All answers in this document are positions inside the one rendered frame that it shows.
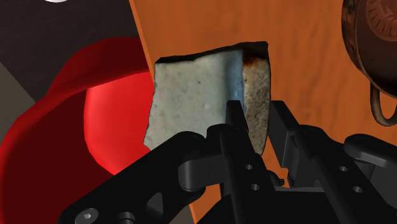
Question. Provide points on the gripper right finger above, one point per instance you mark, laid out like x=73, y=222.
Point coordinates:
x=313, y=155

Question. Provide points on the white bread slice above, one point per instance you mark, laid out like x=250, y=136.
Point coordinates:
x=189, y=99

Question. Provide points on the brown patterned cup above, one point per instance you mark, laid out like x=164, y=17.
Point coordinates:
x=369, y=40

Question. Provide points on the orange wooden table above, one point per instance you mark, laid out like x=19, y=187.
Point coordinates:
x=304, y=56

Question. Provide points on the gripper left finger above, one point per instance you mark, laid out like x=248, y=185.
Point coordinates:
x=238, y=161

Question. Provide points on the red rounded chair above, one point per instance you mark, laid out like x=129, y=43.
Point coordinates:
x=111, y=124

